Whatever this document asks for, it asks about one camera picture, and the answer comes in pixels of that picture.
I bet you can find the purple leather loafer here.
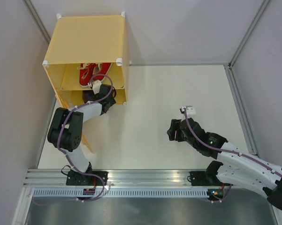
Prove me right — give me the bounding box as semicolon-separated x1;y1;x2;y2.
82;90;94;103
112;88;117;98

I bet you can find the red canvas sneaker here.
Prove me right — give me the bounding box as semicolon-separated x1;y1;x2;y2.
93;62;112;82
77;63;96;88

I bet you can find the yellow plastic shoe cabinet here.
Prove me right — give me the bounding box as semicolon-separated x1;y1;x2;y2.
41;12;133;154

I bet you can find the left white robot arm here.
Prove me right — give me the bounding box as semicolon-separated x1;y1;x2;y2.
47;84;117;186

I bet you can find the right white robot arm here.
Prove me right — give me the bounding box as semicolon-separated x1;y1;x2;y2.
167;118;282;210

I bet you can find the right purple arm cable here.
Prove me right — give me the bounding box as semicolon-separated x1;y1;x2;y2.
182;109;282;185

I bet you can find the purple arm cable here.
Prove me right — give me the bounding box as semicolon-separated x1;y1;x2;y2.
182;109;282;185
56;74;114;204

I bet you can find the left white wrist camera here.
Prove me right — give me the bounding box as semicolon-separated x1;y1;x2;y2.
89;80;102;94

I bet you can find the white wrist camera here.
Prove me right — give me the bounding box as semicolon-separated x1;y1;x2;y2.
179;105;197;118
89;80;102;94

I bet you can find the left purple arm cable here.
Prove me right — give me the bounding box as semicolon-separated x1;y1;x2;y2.
56;74;114;204

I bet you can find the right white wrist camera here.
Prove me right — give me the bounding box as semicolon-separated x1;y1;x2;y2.
179;105;197;118

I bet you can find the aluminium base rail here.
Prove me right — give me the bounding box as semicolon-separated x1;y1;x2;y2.
23;168;280;188

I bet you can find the aluminium frame post right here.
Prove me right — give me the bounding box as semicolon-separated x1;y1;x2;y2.
223;0;271;157

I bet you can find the aluminium frame post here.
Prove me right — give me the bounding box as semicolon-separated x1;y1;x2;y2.
22;0;51;45
223;0;271;157

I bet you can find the white slotted cable duct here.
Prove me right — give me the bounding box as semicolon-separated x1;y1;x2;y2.
76;188;222;199

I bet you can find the aluminium frame post left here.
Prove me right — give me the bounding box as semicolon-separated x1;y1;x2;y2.
22;0;51;45

